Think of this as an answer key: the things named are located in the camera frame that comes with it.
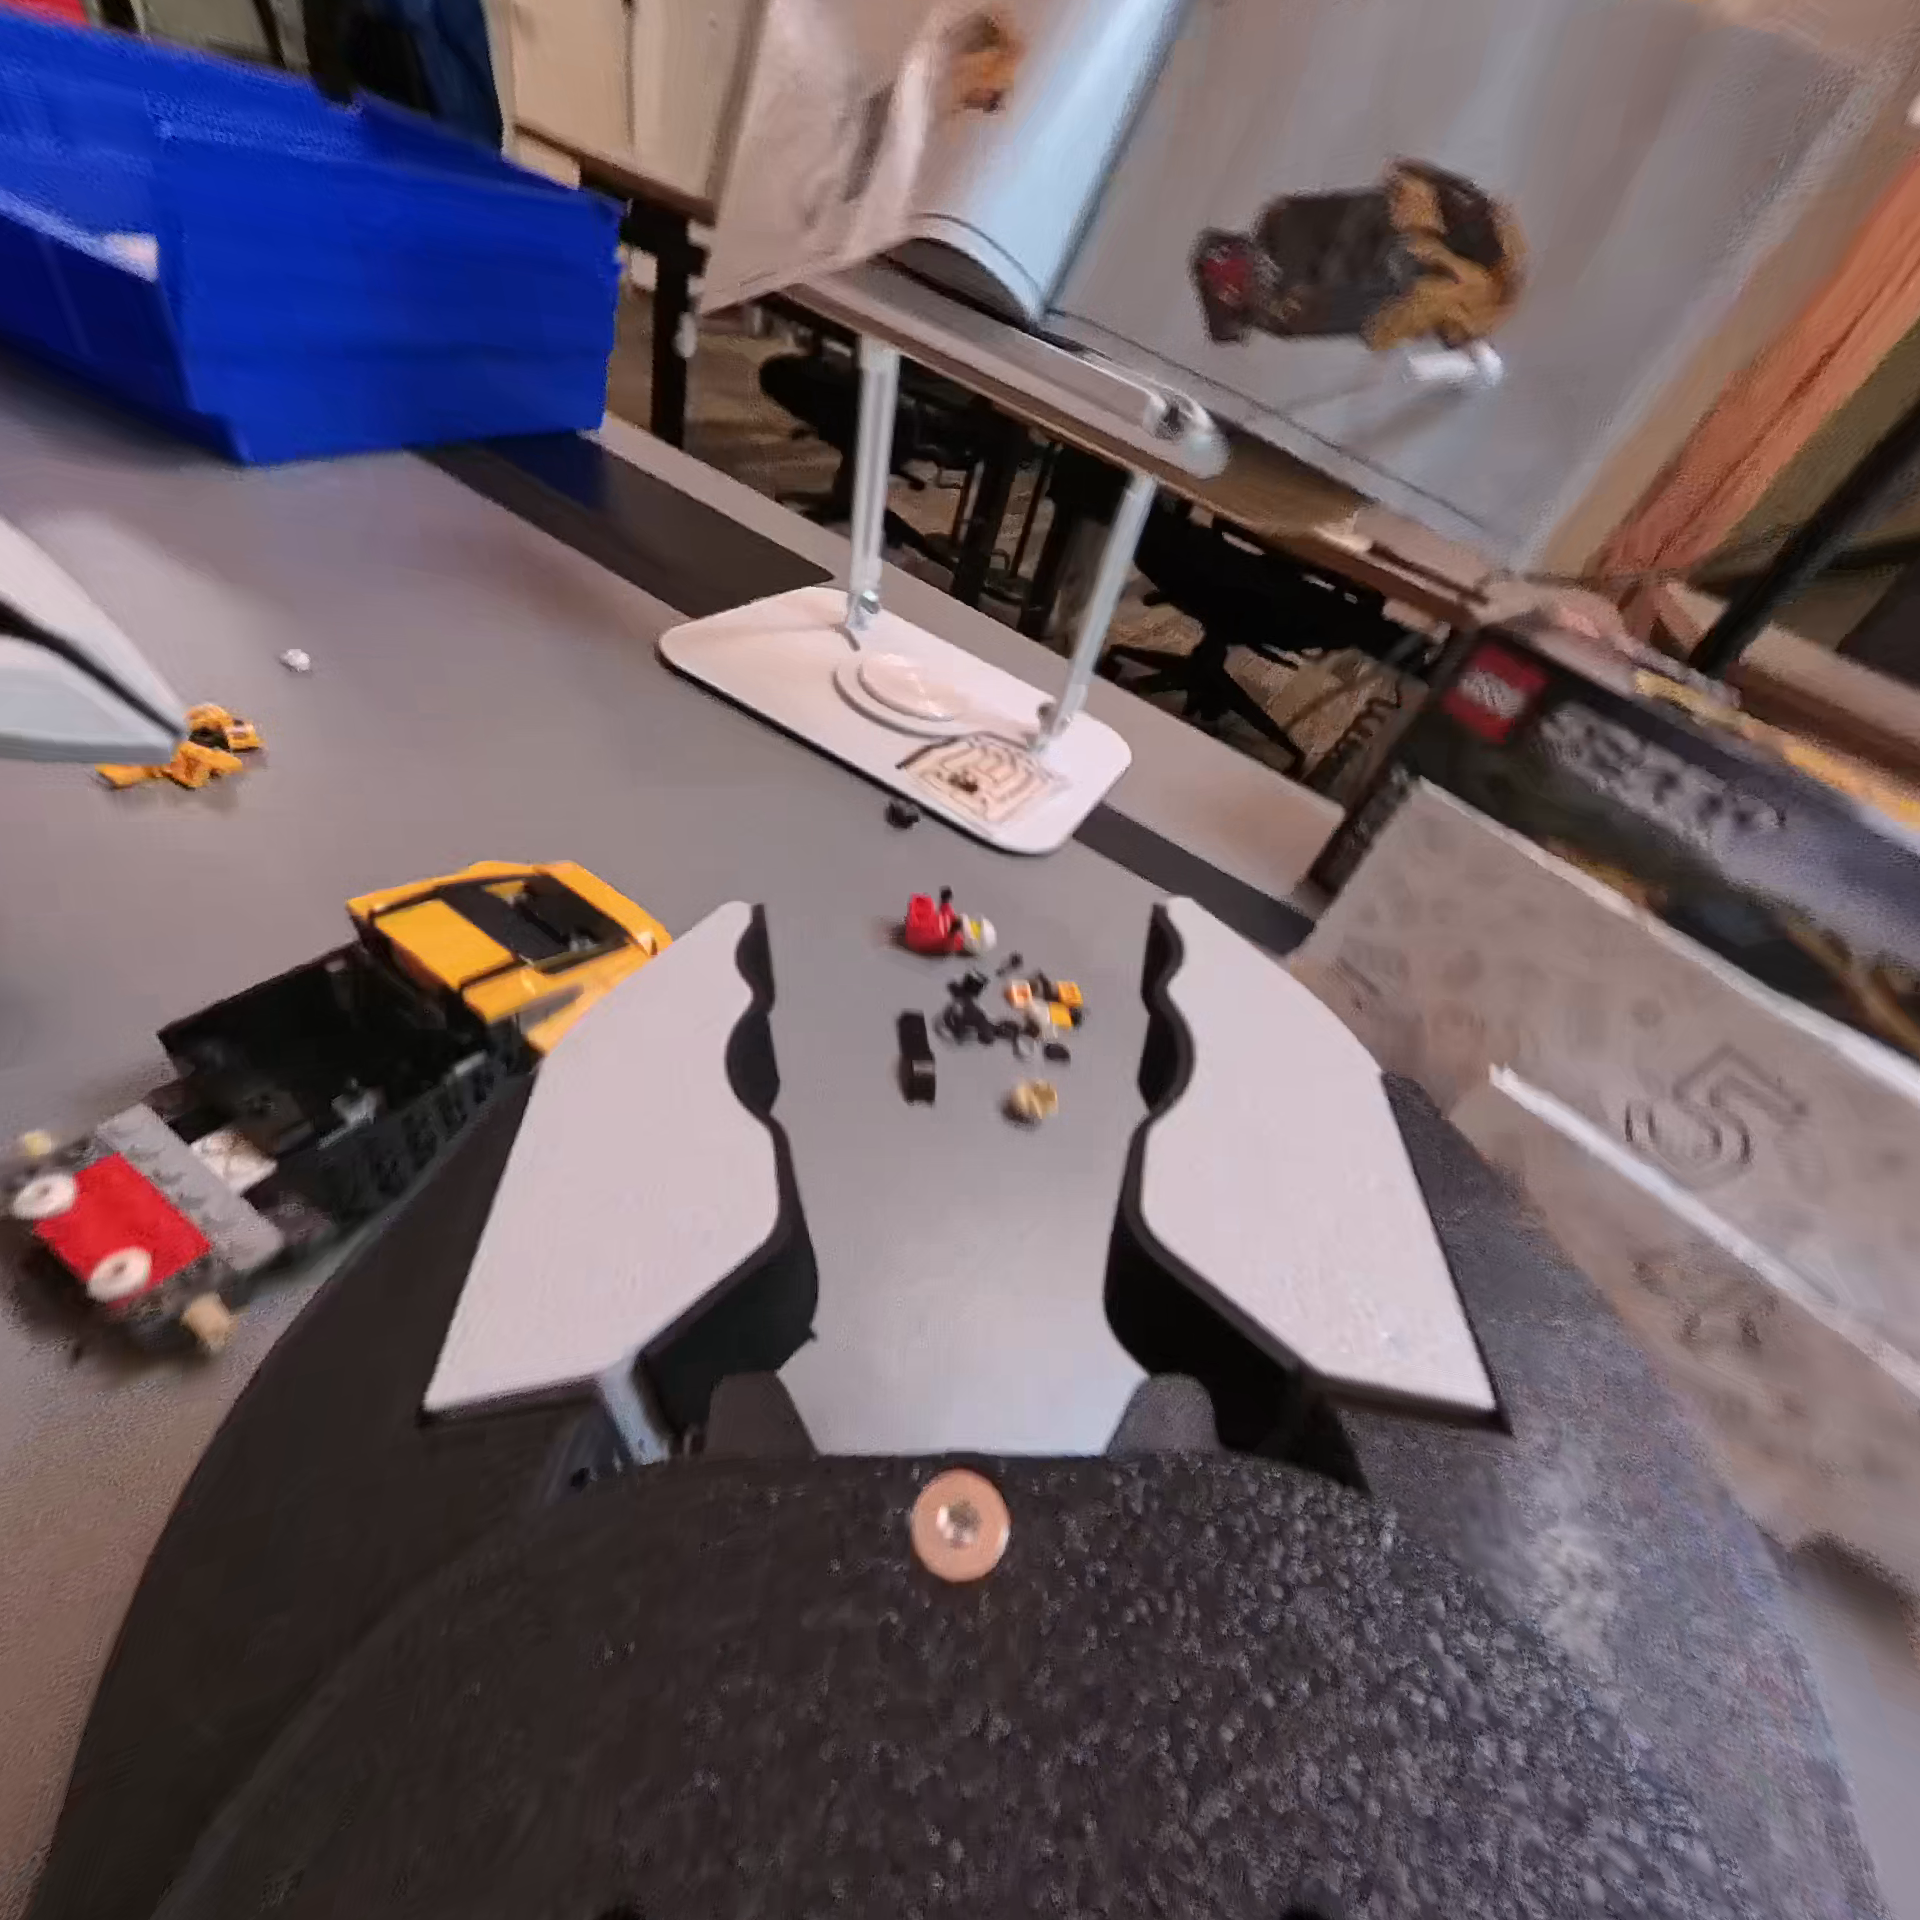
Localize black tripod pole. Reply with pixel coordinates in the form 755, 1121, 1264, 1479
1684, 403, 1920, 682

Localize lego instruction booklet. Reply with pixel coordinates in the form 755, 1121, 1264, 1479
696, 0, 1894, 576

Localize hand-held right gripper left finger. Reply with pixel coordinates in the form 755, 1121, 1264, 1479
422, 900, 818, 1468

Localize orange lego pieces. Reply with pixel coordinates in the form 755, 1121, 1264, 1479
96, 699, 266, 794

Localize blue storage bin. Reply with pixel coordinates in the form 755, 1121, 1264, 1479
0, 120, 626, 469
0, 11, 528, 202

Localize white book stand tray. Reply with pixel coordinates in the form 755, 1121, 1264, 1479
779, 263, 1234, 485

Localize lego sticker sheet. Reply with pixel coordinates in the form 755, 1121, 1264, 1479
896, 732, 1070, 829

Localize yellow black lego car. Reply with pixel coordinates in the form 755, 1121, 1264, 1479
0, 857, 674, 1362

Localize wooden adjacent desk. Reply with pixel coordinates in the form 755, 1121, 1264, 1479
576, 151, 1547, 633

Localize lego set box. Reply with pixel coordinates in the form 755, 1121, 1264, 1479
1303, 619, 1920, 1057

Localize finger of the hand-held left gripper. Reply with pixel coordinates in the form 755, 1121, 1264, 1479
0, 514, 184, 724
0, 626, 192, 768

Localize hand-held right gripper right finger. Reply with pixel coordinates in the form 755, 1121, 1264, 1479
1103, 896, 1502, 1427

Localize pile of small lego parts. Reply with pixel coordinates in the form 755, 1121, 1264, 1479
935, 952, 1087, 1071

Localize small white paper bag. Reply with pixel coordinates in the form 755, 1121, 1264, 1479
1444, 1066, 1920, 1595

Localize red lego seat piece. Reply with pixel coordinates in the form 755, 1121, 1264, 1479
900, 888, 1002, 962

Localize black office chair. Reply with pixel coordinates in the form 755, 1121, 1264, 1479
756, 353, 994, 544
1135, 511, 1402, 771

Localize blue jacket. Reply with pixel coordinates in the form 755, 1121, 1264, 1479
346, 0, 506, 146

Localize large white paper bag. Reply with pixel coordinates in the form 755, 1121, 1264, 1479
1287, 780, 1920, 1370

